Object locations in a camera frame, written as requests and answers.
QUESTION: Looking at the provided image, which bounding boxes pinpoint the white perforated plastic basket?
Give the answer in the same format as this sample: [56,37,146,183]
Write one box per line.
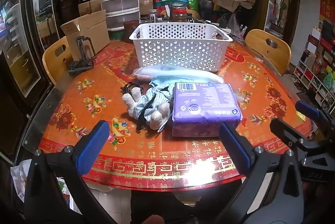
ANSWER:
[129,23,233,72]

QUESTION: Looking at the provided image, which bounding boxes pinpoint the right wooden chair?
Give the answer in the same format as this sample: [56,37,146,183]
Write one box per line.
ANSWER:
[245,29,291,75]

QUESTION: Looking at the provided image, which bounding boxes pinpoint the wooden chair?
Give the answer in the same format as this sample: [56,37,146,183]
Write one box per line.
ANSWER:
[245,29,291,75]
[43,36,73,85]

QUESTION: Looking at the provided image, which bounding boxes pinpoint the black phone stand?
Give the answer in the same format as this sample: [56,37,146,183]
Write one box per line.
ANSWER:
[67,36,97,76]

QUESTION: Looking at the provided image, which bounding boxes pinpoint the shelf with boxes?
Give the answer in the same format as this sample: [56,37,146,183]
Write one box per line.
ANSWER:
[294,19,334,115]

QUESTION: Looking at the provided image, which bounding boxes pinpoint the red floral tablecloth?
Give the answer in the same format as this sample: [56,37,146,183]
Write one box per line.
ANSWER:
[39,41,312,191]

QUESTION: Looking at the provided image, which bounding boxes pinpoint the brown mug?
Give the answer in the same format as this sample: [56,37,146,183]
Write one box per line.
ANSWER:
[123,20,140,44]

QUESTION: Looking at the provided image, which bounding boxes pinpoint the glass pickle jar red lid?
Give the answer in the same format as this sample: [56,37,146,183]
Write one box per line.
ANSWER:
[170,3,188,23]

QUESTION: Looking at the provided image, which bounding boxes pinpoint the plush doll striped clothes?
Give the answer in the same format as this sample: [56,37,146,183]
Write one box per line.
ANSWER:
[121,82,174,133]

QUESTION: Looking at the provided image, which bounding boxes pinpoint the left wooden chair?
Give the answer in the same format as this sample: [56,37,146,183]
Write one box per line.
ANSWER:
[43,36,73,85]

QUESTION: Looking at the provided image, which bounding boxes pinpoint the clear plastic bag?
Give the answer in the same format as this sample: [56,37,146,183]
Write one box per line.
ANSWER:
[132,65,224,84]

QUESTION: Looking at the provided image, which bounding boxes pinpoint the purple tissue pack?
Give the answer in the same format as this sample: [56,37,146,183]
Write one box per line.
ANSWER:
[172,82,242,138]

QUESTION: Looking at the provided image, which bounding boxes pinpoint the cardboard box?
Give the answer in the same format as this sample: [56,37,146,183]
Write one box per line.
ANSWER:
[61,10,110,61]

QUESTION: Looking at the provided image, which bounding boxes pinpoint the light blue soft pack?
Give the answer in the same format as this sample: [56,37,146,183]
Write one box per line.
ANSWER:
[150,76,210,93]

